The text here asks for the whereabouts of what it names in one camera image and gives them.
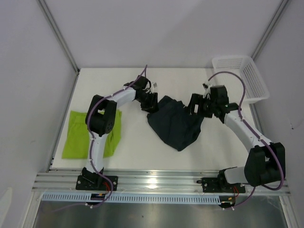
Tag aluminium frame post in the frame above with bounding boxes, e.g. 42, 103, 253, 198
251, 0, 292, 61
37, 0, 80, 73

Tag perforated cable tray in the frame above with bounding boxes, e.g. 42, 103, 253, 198
41, 192, 221, 205

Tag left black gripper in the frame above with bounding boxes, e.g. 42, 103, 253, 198
136, 92, 159, 114

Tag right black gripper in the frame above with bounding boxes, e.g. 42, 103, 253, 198
183, 93, 217, 118

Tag left aluminium frame post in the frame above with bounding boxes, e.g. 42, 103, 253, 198
37, 0, 80, 73

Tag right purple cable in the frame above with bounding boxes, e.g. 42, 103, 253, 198
206, 72, 285, 211

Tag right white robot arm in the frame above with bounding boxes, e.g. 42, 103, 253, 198
186, 85, 285, 192

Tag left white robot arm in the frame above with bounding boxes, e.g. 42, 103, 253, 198
81, 76, 158, 190

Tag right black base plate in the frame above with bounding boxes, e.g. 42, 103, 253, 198
196, 177, 246, 193

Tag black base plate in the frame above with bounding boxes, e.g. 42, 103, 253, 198
196, 177, 246, 193
75, 174, 119, 192

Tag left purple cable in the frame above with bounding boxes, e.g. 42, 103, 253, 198
53, 64, 148, 211

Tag dark green shorts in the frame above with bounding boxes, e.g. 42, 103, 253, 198
147, 95, 204, 152

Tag lime green shorts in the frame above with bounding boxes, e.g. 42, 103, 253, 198
62, 110, 122, 159

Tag right aluminium frame post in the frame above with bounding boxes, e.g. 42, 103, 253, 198
251, 0, 292, 61

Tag purple cable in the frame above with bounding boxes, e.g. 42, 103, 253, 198
53, 64, 148, 211
206, 72, 285, 211

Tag white plastic basket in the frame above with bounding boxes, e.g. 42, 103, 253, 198
211, 56, 271, 106

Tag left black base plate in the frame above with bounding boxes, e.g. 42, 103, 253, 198
75, 174, 119, 192

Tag aluminium mounting rail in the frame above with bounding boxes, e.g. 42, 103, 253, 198
32, 167, 291, 197

